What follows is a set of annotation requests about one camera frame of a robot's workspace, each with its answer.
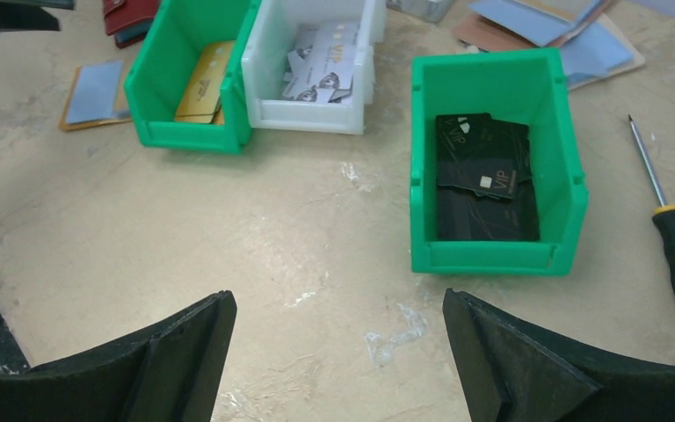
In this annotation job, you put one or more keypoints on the clear compartment organizer box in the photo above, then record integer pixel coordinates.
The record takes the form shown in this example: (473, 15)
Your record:
(431, 11)

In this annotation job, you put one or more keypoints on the white plastic bin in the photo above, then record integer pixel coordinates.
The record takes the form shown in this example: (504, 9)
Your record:
(266, 70)

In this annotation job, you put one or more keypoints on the black VIP card stack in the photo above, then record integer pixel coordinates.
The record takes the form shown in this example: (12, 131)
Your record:
(484, 180)

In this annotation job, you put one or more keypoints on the brown open card holder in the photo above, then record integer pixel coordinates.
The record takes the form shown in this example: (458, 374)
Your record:
(591, 46)

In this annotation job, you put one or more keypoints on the silver VIP card stack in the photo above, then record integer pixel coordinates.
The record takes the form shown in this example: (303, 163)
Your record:
(322, 63)

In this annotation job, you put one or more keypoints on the green bin with black cards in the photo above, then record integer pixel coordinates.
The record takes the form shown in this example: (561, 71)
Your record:
(528, 87)

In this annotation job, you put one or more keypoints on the red card holder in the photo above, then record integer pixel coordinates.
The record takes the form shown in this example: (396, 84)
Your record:
(128, 21)

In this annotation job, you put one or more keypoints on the tan open card holder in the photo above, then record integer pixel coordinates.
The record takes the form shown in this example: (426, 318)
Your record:
(96, 97)

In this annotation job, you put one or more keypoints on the green bin with gold cards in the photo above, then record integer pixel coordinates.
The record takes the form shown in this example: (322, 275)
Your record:
(163, 68)

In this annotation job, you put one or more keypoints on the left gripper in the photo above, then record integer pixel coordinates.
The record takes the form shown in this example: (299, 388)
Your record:
(31, 15)

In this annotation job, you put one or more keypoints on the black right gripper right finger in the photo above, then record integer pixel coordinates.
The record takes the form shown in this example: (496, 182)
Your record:
(512, 370)

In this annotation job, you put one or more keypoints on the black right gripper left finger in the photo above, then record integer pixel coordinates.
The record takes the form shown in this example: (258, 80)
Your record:
(168, 371)

